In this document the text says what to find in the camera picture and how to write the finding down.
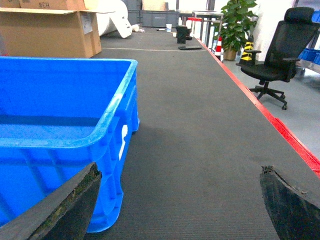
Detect green potted plant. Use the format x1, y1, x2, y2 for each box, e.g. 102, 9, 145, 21
218, 0, 258, 61

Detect blue bin on right rack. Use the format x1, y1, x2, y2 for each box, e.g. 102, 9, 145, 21
298, 48, 320, 65

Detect black stool on floor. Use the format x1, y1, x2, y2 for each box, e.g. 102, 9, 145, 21
175, 25, 192, 44

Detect white foam roll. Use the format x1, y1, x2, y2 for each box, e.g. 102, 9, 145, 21
96, 0, 133, 39

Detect white paper cup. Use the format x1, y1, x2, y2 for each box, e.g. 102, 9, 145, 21
165, 23, 172, 33

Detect grey plastic storage crate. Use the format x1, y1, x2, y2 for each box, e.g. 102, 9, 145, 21
128, 10, 180, 28

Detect large brown cardboard box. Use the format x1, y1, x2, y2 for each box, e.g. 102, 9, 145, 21
0, 7, 114, 58

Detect steel frame table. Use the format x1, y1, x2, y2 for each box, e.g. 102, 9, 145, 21
179, 10, 224, 51

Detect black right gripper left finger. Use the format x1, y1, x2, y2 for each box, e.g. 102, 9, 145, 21
0, 162, 102, 240

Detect orange white traffic cone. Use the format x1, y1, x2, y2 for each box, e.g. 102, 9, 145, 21
214, 36, 222, 61

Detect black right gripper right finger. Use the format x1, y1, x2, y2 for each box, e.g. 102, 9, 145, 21
259, 165, 320, 240

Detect large blue plastic crate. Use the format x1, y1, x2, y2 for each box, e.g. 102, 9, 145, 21
0, 56, 140, 233

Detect red floor edge strip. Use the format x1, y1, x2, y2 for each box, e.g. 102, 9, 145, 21
196, 38, 320, 178

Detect black flat tablet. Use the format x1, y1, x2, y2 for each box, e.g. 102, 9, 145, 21
178, 46, 202, 51

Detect black mesh office chair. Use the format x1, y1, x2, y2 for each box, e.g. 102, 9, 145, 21
240, 7, 320, 110

